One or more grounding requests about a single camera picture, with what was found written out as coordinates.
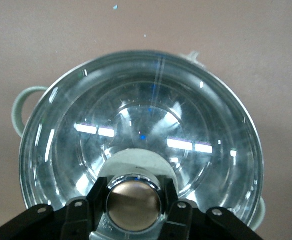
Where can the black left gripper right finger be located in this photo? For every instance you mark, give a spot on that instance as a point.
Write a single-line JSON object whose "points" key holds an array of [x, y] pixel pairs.
{"points": [[183, 217]]}

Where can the grey electric cooking pot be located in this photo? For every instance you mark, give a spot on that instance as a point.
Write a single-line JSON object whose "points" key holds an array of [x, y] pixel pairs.
{"points": [[16, 107]]}

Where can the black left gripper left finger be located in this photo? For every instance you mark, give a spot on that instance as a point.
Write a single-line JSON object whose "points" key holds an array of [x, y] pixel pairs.
{"points": [[73, 220]]}

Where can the glass pot lid with knob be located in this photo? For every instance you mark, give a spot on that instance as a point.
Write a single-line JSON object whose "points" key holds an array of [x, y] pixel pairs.
{"points": [[135, 100]]}

